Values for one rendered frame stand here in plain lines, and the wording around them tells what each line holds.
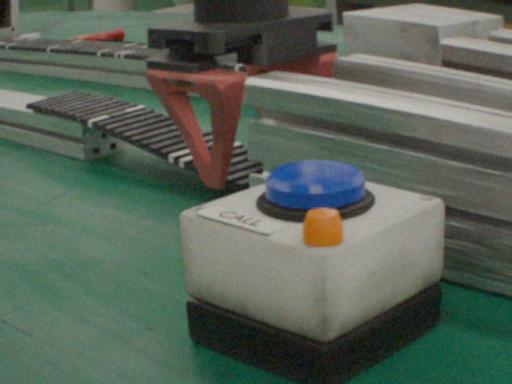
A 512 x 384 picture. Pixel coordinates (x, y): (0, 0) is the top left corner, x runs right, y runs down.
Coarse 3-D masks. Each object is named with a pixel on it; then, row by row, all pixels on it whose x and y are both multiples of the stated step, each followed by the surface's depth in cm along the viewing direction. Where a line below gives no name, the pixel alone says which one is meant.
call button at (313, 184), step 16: (320, 160) 43; (272, 176) 41; (288, 176) 41; (304, 176) 41; (320, 176) 41; (336, 176) 41; (352, 176) 41; (272, 192) 41; (288, 192) 40; (304, 192) 40; (320, 192) 40; (336, 192) 40; (352, 192) 40; (304, 208) 40
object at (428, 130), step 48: (288, 96) 53; (336, 96) 51; (384, 96) 49; (432, 96) 55; (480, 96) 53; (288, 144) 54; (336, 144) 51; (384, 144) 51; (432, 144) 48; (480, 144) 45; (432, 192) 48; (480, 192) 46; (480, 240) 46; (480, 288) 47
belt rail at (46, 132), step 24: (0, 96) 85; (24, 96) 84; (0, 120) 83; (24, 120) 78; (48, 120) 76; (24, 144) 79; (48, 144) 76; (72, 144) 74; (96, 144) 74; (120, 144) 75
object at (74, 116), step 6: (108, 102) 75; (114, 102) 76; (120, 102) 75; (126, 102) 75; (84, 108) 74; (90, 108) 74; (96, 108) 74; (102, 108) 74; (108, 108) 74; (66, 114) 73; (72, 114) 73; (78, 114) 72; (84, 114) 72; (90, 114) 73; (72, 120) 72
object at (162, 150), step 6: (204, 132) 69; (210, 132) 69; (174, 138) 68; (180, 138) 68; (204, 138) 68; (210, 138) 68; (156, 144) 67; (162, 144) 67; (168, 144) 67; (174, 144) 67; (180, 144) 67; (186, 144) 67; (150, 150) 66; (156, 150) 66; (162, 150) 66; (168, 150) 66; (174, 150) 66; (180, 150) 66; (162, 156) 66
